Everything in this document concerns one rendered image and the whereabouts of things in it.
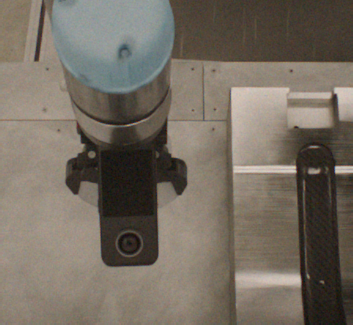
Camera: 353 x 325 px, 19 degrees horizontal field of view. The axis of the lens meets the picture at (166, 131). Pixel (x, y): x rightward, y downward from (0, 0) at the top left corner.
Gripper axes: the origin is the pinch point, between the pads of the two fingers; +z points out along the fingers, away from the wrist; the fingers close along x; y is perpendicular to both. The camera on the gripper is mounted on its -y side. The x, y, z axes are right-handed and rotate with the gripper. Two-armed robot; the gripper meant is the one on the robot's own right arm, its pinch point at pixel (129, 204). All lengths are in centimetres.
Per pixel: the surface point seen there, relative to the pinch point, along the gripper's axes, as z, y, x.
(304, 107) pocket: 8.8, 13.3, -17.9
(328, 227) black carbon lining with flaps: 6.9, -0.2, -19.5
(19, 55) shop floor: 95, 59, 26
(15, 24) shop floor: 95, 66, 27
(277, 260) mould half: 6.7, -3.7, -14.3
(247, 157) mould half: 6.1, 6.7, -11.5
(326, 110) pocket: 8.8, 12.9, -20.2
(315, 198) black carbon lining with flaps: 6.9, 2.7, -18.3
